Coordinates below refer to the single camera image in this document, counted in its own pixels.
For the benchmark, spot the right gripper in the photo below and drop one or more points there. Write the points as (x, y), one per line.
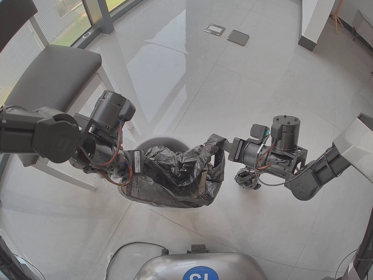
(255, 156)

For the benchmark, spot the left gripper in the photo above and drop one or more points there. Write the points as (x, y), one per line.
(139, 162)

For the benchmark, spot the black plastic bag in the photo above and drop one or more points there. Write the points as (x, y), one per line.
(172, 179)

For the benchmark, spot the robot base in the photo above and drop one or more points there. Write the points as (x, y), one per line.
(201, 264)

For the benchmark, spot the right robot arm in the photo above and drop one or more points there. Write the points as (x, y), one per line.
(306, 182)

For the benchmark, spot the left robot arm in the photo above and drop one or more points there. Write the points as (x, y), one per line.
(55, 137)

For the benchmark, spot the crumpled black plastic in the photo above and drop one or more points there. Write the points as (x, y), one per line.
(247, 182)

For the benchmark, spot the white trash bin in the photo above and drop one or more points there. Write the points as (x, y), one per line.
(163, 142)

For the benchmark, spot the grey white-legged chair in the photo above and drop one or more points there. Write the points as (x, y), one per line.
(58, 68)

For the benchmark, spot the grey low cabinet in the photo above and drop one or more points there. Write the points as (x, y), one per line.
(364, 25)

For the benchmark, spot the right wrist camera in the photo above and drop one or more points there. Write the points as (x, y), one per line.
(258, 131)

